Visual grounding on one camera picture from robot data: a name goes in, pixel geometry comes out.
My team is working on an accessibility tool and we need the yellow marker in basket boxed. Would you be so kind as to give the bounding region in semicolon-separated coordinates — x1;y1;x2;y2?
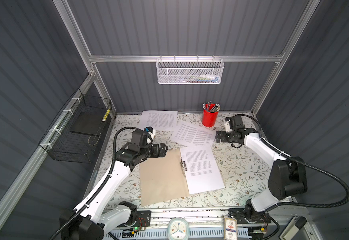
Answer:
102;108;111;122

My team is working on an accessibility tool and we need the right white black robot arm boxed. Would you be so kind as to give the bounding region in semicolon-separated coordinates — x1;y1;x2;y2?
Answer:
215;128;307;223

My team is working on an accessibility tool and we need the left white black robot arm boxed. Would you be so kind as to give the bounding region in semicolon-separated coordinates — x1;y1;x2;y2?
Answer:
60;143;169;240

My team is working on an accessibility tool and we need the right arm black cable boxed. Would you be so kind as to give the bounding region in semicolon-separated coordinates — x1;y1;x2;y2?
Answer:
237;113;349;209

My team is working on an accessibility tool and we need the black wire basket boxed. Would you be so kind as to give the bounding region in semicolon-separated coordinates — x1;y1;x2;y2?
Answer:
39;90;112;164

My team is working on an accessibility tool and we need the top printed paper sheet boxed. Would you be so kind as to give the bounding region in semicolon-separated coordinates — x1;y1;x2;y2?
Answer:
139;111;177;131

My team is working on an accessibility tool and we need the silver folder lever clip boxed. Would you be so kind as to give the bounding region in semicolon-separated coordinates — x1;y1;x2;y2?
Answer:
180;157;187;173

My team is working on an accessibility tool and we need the large front printed sheet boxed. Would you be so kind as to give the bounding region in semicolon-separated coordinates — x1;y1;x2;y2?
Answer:
180;145;225;195

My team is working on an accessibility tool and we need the left printed paper sheet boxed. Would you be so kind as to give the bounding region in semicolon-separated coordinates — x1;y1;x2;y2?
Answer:
171;121;215;147

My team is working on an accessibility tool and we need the white wire mesh basket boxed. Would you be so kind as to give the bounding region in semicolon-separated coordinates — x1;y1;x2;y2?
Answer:
156;58;224;85

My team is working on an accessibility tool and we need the red pen cup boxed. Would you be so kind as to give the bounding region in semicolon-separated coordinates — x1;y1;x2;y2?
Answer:
201;103;219;128

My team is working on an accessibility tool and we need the brown kraft paper folder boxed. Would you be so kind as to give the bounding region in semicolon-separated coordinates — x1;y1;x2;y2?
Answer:
140;148;191;206

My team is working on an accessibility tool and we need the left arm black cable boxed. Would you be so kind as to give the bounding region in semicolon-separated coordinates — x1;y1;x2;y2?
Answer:
47;125;145;240

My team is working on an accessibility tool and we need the black notebook in basket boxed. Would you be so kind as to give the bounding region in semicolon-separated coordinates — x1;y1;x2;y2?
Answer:
70;112;105;136

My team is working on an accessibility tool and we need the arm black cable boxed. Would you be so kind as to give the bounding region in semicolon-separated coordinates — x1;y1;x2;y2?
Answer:
237;113;349;209
47;125;145;240

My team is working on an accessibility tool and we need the black white stapler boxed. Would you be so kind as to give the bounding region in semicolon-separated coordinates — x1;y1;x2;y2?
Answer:
279;216;307;240

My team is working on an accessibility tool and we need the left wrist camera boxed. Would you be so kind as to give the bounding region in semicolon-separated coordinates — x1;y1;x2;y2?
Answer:
131;127;156;148

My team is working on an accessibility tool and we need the small card box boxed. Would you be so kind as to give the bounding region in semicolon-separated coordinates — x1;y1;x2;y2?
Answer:
223;217;237;240

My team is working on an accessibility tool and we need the printed paper sheet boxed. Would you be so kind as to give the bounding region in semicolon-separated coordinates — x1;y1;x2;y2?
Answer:
171;121;215;147
139;111;177;131

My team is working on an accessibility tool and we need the white desk clock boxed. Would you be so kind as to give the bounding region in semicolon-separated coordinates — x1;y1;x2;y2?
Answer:
167;218;190;240

